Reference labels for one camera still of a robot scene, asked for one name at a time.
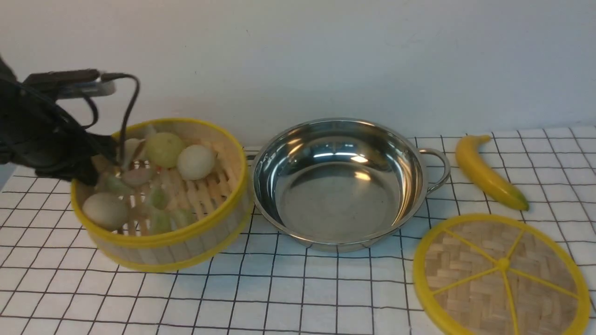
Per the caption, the green dumpling left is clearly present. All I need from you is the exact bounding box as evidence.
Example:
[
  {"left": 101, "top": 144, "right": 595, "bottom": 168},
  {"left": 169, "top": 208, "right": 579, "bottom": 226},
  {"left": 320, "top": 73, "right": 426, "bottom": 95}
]
[{"left": 95, "top": 173, "right": 134, "bottom": 197}]

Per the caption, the cream round bun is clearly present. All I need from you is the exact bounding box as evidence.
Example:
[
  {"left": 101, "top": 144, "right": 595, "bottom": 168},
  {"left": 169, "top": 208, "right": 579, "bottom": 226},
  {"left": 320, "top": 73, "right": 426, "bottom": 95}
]
[{"left": 82, "top": 192, "right": 129, "bottom": 232}]

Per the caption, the yellow banana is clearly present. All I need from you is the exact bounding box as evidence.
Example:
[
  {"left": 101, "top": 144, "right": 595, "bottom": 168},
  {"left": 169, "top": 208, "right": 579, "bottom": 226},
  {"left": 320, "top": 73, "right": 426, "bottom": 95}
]
[{"left": 455, "top": 135, "right": 530, "bottom": 211}]

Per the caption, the white checkered tablecloth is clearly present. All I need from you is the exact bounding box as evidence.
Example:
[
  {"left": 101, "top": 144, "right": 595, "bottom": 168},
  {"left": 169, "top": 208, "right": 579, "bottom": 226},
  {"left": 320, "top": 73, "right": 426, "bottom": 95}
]
[{"left": 0, "top": 126, "right": 595, "bottom": 335}]

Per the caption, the green dumpling lower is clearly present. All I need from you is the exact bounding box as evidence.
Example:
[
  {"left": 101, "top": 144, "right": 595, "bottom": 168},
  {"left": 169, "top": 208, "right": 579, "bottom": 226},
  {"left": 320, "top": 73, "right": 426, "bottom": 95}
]
[{"left": 149, "top": 208, "right": 172, "bottom": 235}]

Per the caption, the pinkish dumpling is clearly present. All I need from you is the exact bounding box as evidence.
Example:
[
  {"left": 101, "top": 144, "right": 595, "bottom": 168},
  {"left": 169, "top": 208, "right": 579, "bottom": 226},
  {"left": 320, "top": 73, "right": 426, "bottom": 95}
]
[{"left": 121, "top": 167, "right": 156, "bottom": 188}]

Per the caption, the yellow rimmed bamboo steamer basket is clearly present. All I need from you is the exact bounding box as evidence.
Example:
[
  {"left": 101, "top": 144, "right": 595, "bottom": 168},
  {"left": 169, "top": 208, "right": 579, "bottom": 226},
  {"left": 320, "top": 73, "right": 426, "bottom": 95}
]
[{"left": 71, "top": 118, "right": 253, "bottom": 272}]

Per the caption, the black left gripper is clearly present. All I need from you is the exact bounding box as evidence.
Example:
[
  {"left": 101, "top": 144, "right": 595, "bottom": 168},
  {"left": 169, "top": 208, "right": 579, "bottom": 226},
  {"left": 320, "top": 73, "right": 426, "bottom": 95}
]
[{"left": 0, "top": 62, "right": 116, "bottom": 185}]

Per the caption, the green dumpling right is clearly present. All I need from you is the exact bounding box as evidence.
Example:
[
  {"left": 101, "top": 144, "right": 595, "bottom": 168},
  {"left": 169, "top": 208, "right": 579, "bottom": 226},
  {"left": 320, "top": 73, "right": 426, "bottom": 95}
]
[{"left": 170, "top": 208, "right": 196, "bottom": 229}]

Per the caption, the pale green round bun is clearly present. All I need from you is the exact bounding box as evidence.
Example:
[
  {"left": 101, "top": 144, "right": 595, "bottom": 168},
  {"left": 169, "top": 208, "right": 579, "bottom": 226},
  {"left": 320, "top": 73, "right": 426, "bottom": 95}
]
[{"left": 145, "top": 132, "right": 187, "bottom": 169}]

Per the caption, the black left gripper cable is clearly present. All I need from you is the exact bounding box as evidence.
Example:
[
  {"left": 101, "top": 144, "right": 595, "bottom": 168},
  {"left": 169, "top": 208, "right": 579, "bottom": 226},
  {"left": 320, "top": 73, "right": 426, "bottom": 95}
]
[{"left": 79, "top": 73, "right": 141, "bottom": 163}]

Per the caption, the small green dumpling centre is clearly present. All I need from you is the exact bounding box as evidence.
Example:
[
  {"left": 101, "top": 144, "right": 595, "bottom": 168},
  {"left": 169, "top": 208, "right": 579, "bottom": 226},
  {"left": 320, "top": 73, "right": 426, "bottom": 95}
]
[{"left": 145, "top": 185, "right": 168, "bottom": 210}]

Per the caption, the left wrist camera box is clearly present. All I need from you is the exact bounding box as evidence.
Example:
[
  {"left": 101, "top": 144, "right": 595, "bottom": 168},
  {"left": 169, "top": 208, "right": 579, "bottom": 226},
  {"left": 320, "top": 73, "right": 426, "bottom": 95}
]
[{"left": 23, "top": 69, "right": 116, "bottom": 101}]

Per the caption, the white round bun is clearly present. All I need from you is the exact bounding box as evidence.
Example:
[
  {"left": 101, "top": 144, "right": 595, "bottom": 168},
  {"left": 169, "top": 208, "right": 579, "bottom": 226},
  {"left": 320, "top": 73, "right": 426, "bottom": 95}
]
[{"left": 177, "top": 144, "right": 217, "bottom": 181}]

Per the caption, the yellow woven bamboo steamer lid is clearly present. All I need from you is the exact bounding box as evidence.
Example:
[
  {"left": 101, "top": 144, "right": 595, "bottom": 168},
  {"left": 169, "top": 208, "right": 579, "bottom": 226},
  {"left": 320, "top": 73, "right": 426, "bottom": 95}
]
[{"left": 413, "top": 214, "right": 590, "bottom": 335}]

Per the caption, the stainless steel two-handled pot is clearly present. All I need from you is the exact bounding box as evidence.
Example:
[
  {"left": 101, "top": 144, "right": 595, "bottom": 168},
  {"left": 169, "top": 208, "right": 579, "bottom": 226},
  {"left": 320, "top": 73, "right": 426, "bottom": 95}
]
[{"left": 251, "top": 118, "right": 451, "bottom": 253}]

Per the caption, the white dumpling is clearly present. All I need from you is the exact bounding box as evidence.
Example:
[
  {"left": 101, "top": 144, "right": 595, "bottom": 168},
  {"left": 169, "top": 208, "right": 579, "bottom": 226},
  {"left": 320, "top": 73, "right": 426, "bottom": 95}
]
[{"left": 121, "top": 138, "right": 146, "bottom": 169}]

